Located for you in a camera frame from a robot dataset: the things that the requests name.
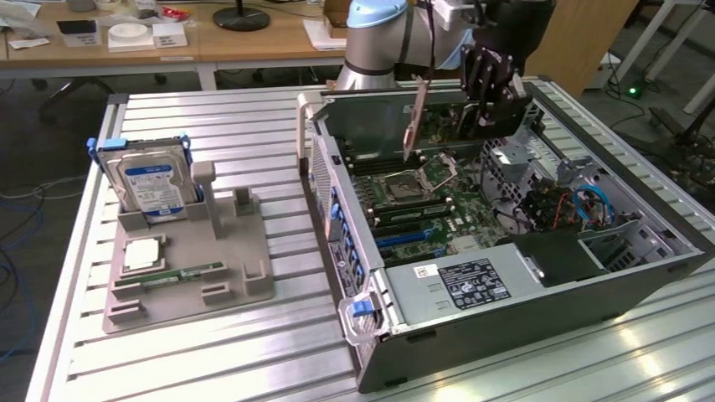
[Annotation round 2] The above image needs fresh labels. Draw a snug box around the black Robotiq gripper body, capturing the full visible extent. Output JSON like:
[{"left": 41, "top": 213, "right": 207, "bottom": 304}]
[{"left": 473, "top": 0, "right": 557, "bottom": 72}]

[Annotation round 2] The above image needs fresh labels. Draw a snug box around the graphics card with metal bracket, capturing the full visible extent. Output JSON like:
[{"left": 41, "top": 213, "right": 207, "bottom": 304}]
[{"left": 401, "top": 74, "right": 531, "bottom": 162}]

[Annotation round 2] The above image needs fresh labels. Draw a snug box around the wooden cabinet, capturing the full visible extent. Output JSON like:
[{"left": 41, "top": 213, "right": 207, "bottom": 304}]
[{"left": 521, "top": 0, "right": 642, "bottom": 95}]

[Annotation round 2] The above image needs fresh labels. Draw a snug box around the metal disk bay cage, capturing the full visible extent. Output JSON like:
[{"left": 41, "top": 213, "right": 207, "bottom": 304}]
[{"left": 479, "top": 125, "right": 565, "bottom": 202}]

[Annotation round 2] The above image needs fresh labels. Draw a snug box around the metal socket cover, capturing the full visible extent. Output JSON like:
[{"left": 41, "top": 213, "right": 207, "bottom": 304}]
[{"left": 417, "top": 150, "right": 463, "bottom": 189}]

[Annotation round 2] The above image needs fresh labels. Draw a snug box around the white paper stack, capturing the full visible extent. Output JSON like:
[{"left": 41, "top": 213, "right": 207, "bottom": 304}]
[{"left": 303, "top": 18, "right": 348, "bottom": 52}]

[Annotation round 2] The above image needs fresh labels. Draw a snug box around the brown cardboard box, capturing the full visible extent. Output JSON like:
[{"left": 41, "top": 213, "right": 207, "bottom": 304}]
[{"left": 323, "top": 0, "right": 351, "bottom": 28}]

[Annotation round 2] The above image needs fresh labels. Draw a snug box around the green motherboard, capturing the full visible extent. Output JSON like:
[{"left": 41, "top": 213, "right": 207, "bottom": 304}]
[{"left": 333, "top": 137, "right": 524, "bottom": 269}]

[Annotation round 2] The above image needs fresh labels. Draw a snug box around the CPU socket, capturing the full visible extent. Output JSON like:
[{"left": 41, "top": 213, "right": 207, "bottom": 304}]
[{"left": 379, "top": 171, "right": 429, "bottom": 203}]

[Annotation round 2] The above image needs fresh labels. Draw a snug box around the RAM stick with white label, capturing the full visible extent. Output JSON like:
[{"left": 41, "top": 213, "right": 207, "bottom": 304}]
[{"left": 368, "top": 203, "right": 453, "bottom": 223}]

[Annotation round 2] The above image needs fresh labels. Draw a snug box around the blue card retainer strip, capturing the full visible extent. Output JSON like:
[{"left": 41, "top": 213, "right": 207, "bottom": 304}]
[{"left": 327, "top": 188, "right": 368, "bottom": 290}]

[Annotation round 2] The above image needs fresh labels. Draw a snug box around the blue expansion slot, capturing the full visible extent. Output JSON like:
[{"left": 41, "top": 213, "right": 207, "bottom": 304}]
[{"left": 375, "top": 228, "right": 443, "bottom": 250}]

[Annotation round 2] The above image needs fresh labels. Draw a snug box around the black round lamp base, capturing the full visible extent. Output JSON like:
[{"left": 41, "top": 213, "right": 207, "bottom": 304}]
[{"left": 211, "top": 0, "right": 272, "bottom": 33}]

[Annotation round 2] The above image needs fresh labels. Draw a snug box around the black plastic shroud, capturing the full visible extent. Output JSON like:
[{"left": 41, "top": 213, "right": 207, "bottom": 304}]
[{"left": 496, "top": 229, "right": 610, "bottom": 288}]

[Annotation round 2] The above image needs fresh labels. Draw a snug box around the grey power supply unit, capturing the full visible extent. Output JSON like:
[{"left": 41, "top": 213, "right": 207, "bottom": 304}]
[{"left": 384, "top": 245, "right": 547, "bottom": 326}]

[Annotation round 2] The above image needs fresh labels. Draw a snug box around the plain white box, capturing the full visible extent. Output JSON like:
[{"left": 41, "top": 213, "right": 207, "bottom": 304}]
[{"left": 151, "top": 23, "right": 188, "bottom": 49}]

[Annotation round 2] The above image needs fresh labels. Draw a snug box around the blue case latch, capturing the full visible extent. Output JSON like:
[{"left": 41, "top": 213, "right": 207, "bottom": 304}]
[{"left": 345, "top": 295, "right": 373, "bottom": 319}]

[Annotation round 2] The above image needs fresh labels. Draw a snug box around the white box round dish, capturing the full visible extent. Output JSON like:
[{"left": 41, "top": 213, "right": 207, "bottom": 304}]
[{"left": 107, "top": 23, "right": 155, "bottom": 54}]

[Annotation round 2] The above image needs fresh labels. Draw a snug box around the open black PC case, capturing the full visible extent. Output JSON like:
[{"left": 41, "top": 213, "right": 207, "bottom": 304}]
[{"left": 295, "top": 81, "right": 715, "bottom": 394}]

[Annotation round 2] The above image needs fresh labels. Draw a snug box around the silver hard disk blue label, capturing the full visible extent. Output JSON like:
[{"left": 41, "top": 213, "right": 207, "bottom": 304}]
[{"left": 100, "top": 144, "right": 195, "bottom": 221}]

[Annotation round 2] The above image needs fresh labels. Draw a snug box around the grey printed parts rack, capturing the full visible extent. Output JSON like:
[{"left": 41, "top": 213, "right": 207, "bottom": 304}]
[{"left": 100, "top": 161, "right": 276, "bottom": 335}]

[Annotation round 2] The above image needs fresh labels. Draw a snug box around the blue label hard drive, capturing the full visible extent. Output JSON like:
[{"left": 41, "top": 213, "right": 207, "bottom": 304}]
[{"left": 85, "top": 131, "right": 205, "bottom": 219}]

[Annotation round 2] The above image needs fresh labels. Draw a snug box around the white box black top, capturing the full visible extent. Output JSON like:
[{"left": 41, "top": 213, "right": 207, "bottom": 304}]
[{"left": 57, "top": 19, "right": 103, "bottom": 48}]

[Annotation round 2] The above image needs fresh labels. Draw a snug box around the black office chair base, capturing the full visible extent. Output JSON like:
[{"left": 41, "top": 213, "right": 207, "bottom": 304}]
[{"left": 31, "top": 73, "right": 169, "bottom": 123}]

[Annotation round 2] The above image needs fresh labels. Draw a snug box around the green RAM stick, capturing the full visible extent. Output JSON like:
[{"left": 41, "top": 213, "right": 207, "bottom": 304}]
[{"left": 120, "top": 262, "right": 225, "bottom": 288}]

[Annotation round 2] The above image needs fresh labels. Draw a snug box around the wooden desk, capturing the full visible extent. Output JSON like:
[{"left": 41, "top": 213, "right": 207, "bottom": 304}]
[{"left": 0, "top": 0, "right": 504, "bottom": 80}]

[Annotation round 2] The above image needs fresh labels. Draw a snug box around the silver CPU chip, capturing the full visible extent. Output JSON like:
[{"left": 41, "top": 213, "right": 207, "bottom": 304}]
[{"left": 121, "top": 241, "right": 164, "bottom": 271}]

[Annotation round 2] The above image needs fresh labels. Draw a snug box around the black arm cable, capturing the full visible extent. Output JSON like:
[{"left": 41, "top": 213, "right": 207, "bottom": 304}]
[{"left": 423, "top": 0, "right": 439, "bottom": 87}]

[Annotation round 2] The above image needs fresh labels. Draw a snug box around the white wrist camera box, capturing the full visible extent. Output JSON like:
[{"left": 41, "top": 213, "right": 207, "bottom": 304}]
[{"left": 436, "top": 0, "right": 483, "bottom": 31}]

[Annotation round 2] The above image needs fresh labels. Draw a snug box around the white desk frame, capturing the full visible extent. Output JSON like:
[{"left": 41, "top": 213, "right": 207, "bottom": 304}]
[{"left": 611, "top": 0, "right": 715, "bottom": 115}]

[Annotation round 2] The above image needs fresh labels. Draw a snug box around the black power wire bundle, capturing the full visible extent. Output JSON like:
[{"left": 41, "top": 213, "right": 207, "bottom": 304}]
[{"left": 524, "top": 178, "right": 576, "bottom": 232}]

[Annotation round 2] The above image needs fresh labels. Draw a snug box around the blue data wire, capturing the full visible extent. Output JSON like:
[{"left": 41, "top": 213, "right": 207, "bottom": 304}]
[{"left": 573, "top": 183, "right": 619, "bottom": 229}]

